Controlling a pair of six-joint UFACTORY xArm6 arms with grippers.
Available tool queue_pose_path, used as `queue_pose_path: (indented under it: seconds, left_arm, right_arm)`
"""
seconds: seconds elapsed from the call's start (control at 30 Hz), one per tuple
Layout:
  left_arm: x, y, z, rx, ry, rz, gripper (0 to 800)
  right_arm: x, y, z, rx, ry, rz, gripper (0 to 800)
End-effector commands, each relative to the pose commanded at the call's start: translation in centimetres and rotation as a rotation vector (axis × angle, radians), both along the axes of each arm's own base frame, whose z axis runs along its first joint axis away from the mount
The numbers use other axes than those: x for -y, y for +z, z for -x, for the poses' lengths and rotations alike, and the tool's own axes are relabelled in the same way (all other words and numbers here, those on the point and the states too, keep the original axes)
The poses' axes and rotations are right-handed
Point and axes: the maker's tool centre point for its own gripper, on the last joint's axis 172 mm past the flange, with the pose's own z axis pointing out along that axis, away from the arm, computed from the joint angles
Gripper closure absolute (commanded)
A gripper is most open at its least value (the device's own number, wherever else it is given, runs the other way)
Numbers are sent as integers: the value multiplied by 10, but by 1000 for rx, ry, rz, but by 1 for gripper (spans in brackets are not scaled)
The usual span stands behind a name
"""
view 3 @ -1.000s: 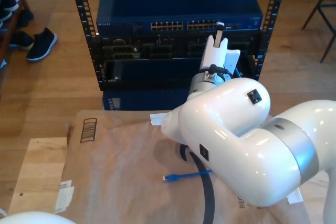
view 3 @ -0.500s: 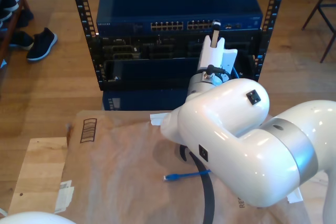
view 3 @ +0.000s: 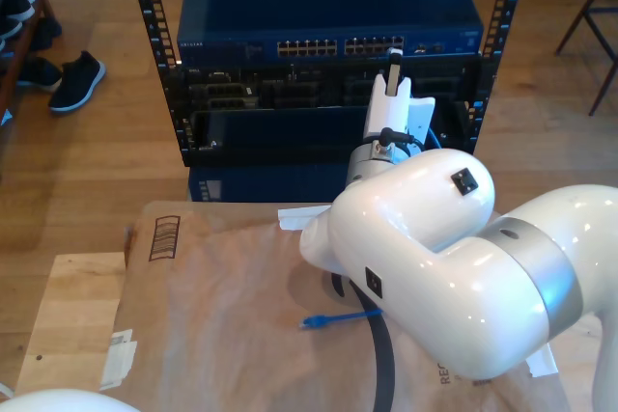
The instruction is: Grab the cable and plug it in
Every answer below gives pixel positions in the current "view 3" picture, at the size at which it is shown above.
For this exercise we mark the blue network switch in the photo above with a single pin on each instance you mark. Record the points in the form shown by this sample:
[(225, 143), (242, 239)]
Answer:
[(328, 2)]

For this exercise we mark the dark metal chair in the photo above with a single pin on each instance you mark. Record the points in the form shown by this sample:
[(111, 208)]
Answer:
[(606, 10)]

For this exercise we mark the black rack server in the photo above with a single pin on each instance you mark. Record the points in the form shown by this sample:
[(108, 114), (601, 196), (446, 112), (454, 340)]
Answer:
[(299, 89)]

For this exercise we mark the blue device under rack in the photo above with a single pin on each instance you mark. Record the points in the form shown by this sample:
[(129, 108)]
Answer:
[(265, 183)]

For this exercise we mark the brown packing paper mailer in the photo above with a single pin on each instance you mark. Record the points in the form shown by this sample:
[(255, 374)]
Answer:
[(217, 310)]

